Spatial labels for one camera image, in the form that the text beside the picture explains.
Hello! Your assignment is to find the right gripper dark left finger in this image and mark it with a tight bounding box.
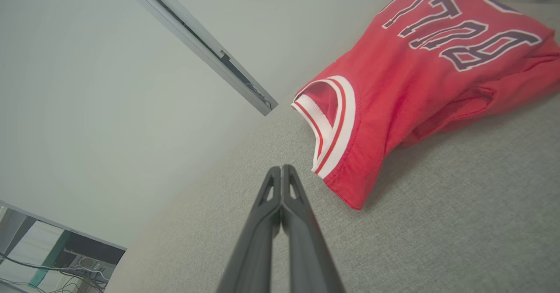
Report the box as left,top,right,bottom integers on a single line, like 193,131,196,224
217,166,283,293

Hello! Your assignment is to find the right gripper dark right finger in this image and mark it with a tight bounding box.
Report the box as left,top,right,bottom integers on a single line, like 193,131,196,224
282,164,346,293

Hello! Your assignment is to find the black computer cable bundle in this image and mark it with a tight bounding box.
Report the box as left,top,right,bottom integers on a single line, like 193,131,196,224
0,251,108,293

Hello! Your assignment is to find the grey metal partition post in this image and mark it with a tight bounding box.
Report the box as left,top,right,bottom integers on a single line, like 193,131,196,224
112,0,279,117

